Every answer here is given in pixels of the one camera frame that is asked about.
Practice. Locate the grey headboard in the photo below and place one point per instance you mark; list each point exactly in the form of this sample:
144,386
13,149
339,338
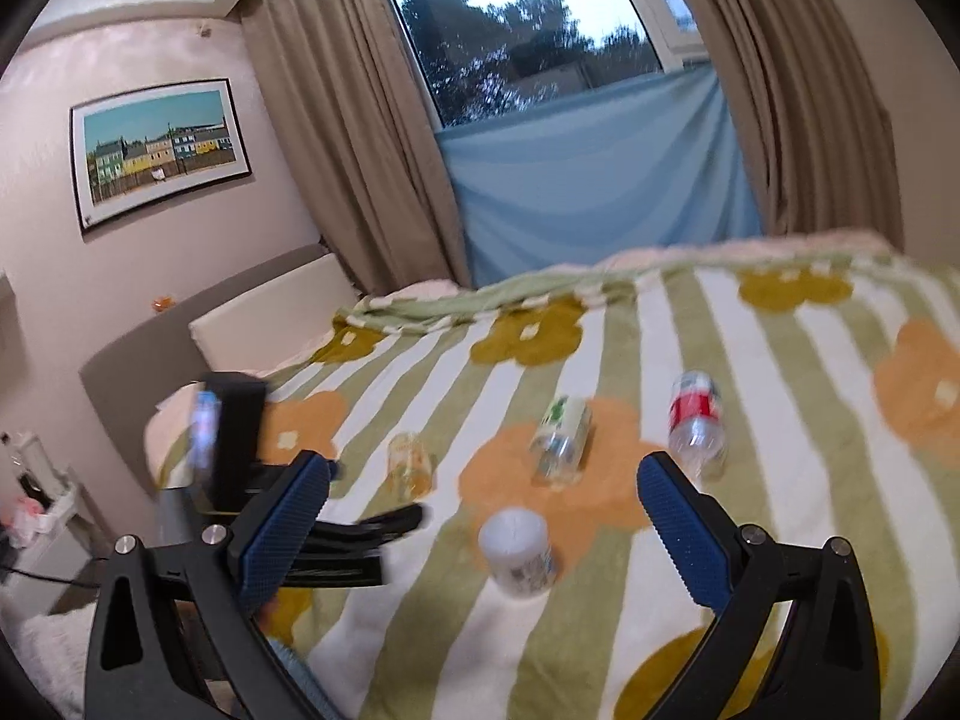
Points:
124,375

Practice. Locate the beige headboard cushion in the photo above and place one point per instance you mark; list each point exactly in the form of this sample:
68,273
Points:
262,315

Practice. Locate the green label plastic bottle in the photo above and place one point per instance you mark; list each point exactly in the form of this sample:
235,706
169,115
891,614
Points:
560,436

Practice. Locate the window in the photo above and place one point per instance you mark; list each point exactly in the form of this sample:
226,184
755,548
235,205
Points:
517,22

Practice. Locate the framed houses picture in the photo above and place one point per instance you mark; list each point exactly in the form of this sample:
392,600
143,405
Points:
161,150

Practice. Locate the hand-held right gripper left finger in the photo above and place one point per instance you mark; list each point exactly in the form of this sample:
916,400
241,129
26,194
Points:
286,519

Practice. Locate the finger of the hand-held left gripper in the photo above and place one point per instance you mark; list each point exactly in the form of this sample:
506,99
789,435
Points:
375,521
341,568

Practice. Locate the striped flower blanket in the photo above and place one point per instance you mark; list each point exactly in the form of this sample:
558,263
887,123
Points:
765,405

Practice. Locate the white bedside table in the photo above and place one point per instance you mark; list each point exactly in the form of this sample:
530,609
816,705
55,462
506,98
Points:
52,540

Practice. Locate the white fluffy cloth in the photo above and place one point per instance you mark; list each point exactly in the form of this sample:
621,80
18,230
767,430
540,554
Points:
52,660

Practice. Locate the red label plastic bottle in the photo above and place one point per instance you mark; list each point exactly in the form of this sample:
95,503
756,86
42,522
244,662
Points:
696,424

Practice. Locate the white bedside appliance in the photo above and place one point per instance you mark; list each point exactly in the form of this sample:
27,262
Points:
31,454

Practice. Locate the beige curtain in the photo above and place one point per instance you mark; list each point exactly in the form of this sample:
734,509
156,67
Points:
810,90
337,112

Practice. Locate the light blue cloth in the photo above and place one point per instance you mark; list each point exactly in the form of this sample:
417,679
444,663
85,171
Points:
600,180

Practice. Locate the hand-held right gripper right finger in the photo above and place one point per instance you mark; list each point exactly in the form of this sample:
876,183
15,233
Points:
681,532

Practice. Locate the small orange object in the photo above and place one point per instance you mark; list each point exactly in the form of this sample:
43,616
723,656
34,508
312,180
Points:
160,304

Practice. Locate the white plastic jar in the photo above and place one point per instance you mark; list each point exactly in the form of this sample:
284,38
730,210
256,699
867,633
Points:
517,551

